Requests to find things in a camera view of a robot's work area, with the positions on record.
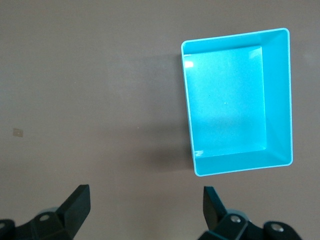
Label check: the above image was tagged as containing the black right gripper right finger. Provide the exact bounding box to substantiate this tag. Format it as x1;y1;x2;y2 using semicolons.
199;186;302;240

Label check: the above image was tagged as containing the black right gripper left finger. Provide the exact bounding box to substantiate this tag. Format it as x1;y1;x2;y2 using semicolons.
0;184;91;240

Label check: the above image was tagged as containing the blue plastic box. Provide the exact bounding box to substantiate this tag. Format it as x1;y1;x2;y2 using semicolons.
180;27;294;177

